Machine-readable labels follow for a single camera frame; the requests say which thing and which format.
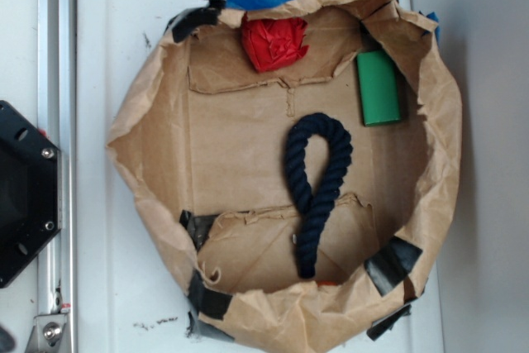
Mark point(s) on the green rectangular block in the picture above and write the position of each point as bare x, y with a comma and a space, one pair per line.
378, 88

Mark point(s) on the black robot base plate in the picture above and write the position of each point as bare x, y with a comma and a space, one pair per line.
29, 192

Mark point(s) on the small orange object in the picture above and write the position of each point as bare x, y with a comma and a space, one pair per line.
326, 283

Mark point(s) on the brown paper bag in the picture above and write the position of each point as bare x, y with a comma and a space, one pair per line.
201, 130

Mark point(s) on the black tape top left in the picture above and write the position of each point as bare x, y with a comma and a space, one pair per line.
189, 20

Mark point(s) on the white plastic tray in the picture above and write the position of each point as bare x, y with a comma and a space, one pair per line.
126, 299

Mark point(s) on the black tape bottom right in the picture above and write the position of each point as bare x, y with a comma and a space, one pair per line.
379, 327

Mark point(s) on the black tape inner right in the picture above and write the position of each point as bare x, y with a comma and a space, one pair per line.
392, 264

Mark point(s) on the black tape inner left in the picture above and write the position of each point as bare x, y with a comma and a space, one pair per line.
198, 227

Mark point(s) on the black tape bottom left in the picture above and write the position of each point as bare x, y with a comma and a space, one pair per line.
210, 303

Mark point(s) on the aluminium frame rail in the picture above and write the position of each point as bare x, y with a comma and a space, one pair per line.
56, 116

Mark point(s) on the black tape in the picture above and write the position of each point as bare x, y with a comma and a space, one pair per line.
379, 327
392, 264
210, 303
198, 227
189, 20

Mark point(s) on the red paper ball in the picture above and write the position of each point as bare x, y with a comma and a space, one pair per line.
273, 44

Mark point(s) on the metal corner bracket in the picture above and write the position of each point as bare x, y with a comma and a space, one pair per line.
48, 334

